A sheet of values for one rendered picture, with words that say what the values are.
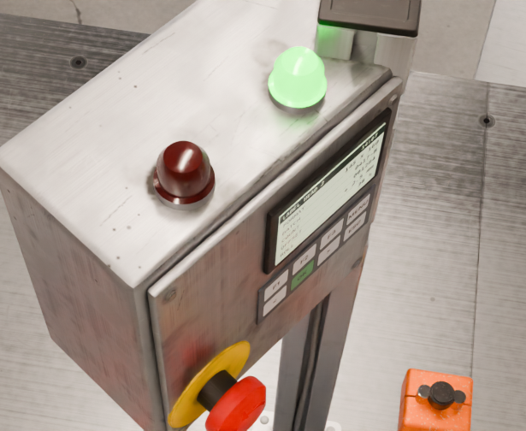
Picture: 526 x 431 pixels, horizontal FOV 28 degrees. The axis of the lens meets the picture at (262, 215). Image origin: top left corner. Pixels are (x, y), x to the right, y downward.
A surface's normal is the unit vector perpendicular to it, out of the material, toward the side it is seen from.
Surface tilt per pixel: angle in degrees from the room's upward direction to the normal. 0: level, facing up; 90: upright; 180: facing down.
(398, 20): 0
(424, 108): 0
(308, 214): 90
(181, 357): 90
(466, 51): 0
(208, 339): 90
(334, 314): 90
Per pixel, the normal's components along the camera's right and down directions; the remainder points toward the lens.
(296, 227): 0.72, 0.61
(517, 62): 0.03, -0.51
